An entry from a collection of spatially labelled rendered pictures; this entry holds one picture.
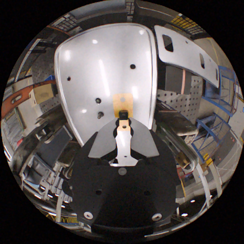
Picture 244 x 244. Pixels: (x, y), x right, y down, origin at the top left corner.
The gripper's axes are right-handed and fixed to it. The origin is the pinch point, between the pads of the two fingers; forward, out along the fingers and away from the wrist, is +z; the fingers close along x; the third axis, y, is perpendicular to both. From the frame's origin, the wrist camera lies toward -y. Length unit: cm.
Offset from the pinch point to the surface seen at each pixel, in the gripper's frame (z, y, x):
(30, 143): -8.5, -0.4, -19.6
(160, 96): 32.4, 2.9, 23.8
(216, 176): -148, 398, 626
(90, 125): 2.5, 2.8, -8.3
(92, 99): 2.6, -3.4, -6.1
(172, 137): -1.9, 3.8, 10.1
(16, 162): -15.3, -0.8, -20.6
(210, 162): -2, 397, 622
